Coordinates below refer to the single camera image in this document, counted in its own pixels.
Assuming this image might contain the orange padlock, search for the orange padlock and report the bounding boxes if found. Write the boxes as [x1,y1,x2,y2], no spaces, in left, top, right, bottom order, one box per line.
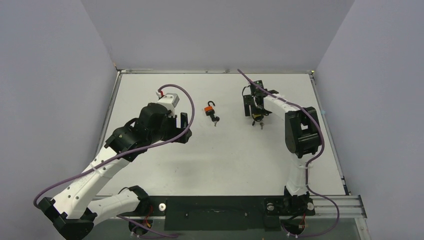
[204,101,216,116]

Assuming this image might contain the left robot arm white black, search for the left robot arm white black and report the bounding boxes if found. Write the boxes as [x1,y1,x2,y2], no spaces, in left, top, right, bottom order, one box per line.
[35,103,194,240]

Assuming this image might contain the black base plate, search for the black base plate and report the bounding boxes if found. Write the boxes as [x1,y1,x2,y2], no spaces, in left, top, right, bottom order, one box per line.
[132,196,316,232]

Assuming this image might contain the yellow padlock keys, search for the yellow padlock keys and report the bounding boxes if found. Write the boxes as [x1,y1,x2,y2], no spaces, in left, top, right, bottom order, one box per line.
[251,120,265,130]

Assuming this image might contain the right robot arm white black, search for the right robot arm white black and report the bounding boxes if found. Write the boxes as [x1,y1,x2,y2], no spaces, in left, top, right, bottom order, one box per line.
[242,80,322,218]

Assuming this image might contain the yellow padlock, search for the yellow padlock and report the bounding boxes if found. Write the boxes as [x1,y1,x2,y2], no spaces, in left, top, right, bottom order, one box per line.
[251,114,264,122]

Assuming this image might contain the aluminium rail frame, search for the aluminium rail frame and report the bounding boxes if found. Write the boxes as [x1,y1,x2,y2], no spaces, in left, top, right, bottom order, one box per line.
[311,195,367,219]

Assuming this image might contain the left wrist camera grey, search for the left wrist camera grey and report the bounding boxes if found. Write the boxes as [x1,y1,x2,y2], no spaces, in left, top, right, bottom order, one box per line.
[156,93,180,115]

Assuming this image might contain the orange padlock keys black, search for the orange padlock keys black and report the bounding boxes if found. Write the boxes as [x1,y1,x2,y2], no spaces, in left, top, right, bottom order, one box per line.
[211,115,220,127]

